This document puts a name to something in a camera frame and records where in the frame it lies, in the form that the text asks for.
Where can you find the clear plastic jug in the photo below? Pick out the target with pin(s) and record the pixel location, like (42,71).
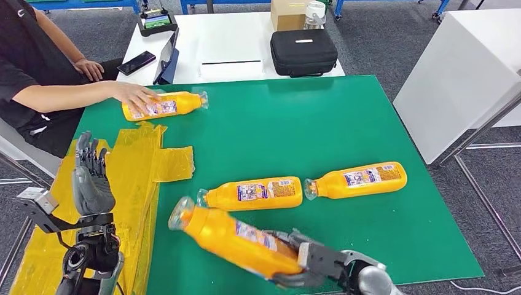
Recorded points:
(315,16)

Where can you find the person's left forearm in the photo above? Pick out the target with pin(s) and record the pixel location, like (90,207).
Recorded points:
(57,36)

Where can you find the dark smartphone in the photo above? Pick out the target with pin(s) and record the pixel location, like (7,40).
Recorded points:
(136,63)

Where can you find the white bench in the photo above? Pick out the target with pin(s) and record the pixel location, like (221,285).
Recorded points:
(24,148)

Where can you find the blue metal rack frame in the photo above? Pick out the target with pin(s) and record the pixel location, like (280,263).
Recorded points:
(224,2)
(81,4)
(386,2)

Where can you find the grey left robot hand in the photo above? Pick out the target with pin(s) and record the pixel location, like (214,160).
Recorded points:
(93,191)

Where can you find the green table mat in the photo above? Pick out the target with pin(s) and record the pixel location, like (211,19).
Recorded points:
(264,134)

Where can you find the black zippered carrying case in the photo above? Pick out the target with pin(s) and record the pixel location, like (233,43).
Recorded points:
(303,53)

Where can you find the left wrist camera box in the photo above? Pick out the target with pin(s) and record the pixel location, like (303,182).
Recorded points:
(38,199)

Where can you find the tablet with blue cover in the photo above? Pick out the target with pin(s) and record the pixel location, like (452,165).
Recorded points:
(167,61)

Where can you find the steel table frame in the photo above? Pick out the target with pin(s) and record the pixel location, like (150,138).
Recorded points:
(20,171)
(476,136)

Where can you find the brown cardboard box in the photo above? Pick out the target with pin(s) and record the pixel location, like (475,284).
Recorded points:
(287,16)

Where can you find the yellow plastic tape sheet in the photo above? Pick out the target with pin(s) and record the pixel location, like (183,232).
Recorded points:
(134,163)

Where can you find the person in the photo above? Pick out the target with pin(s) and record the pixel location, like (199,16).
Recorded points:
(24,53)

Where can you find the person's left hand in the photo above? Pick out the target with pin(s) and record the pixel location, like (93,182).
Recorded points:
(90,70)

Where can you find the person's right forearm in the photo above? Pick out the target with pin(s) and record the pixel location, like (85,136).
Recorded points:
(65,95)

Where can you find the person's right hand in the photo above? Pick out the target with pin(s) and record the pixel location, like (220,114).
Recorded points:
(134,95)

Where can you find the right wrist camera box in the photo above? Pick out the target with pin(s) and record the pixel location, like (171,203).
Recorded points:
(323,258)

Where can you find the large white table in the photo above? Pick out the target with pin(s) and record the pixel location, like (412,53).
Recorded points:
(456,81)

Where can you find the black remote with screen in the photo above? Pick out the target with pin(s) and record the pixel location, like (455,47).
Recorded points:
(156,22)

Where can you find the orange bottle with clear cap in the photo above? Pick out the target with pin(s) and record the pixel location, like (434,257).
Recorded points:
(185,102)
(224,195)
(333,185)
(215,232)

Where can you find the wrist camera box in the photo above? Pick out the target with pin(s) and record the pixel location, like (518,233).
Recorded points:
(38,199)
(323,258)

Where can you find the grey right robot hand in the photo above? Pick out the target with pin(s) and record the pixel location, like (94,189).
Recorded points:
(301,281)

